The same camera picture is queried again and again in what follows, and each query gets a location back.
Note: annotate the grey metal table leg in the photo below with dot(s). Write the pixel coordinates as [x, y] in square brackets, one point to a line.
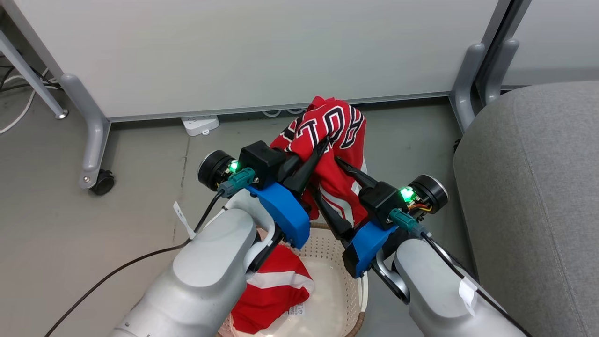
[32, 77]

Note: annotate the grey partition foot with caster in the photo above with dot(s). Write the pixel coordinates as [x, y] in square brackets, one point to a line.
[93, 135]

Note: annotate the grey fabric sofa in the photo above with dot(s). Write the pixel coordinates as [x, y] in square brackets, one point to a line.
[529, 206]

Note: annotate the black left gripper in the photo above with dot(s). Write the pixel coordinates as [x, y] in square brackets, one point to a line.
[262, 161]

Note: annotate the red basketball jersey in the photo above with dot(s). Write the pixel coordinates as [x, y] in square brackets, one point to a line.
[339, 126]

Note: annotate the narrow white partition panel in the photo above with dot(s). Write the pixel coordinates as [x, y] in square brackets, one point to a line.
[557, 42]

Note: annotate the white power strip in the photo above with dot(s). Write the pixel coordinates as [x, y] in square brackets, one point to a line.
[200, 125]

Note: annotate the black caster wheel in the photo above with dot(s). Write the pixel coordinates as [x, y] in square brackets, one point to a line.
[103, 183]

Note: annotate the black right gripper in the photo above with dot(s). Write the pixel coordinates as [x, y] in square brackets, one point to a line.
[381, 203]

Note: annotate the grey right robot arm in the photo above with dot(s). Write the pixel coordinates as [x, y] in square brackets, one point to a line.
[435, 290]

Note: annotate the large white partition panel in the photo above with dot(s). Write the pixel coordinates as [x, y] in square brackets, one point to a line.
[262, 51]

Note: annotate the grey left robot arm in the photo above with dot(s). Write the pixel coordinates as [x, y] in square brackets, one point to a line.
[206, 276]

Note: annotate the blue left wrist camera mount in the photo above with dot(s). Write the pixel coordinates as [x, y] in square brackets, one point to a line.
[283, 210]

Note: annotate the white barcode sticker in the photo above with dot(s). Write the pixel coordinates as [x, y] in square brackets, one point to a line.
[296, 309]

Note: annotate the cream perforated laundry basket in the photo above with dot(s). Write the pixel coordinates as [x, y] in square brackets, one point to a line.
[334, 290]

